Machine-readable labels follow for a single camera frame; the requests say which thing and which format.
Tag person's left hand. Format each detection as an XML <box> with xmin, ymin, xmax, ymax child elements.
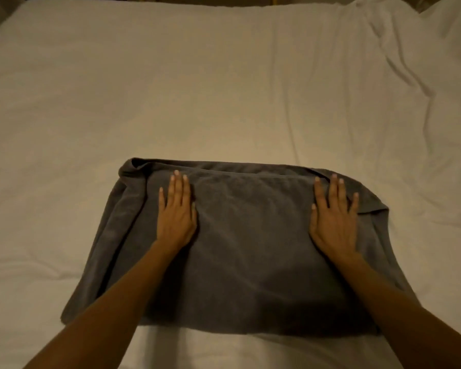
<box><xmin>156</xmin><ymin>170</ymin><xmax>197</xmax><ymax>251</ymax></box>

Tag dark grey towel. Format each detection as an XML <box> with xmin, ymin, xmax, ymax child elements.
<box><xmin>60</xmin><ymin>158</ymin><xmax>421</xmax><ymax>337</ymax></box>

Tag white crumpled duvet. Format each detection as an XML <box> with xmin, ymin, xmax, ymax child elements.
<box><xmin>346</xmin><ymin>0</ymin><xmax>461</xmax><ymax>231</ymax></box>

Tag white bed sheet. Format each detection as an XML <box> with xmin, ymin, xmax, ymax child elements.
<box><xmin>0</xmin><ymin>0</ymin><xmax>461</xmax><ymax>369</ymax></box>

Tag person's right forearm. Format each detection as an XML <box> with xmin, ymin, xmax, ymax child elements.
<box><xmin>332</xmin><ymin>253</ymin><xmax>461</xmax><ymax>369</ymax></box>

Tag person's right hand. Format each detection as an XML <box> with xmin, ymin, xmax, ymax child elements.
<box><xmin>309</xmin><ymin>173</ymin><xmax>362</xmax><ymax>263</ymax></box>

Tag person's left forearm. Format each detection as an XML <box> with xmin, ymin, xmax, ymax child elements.
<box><xmin>23</xmin><ymin>239</ymin><xmax>177</xmax><ymax>369</ymax></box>

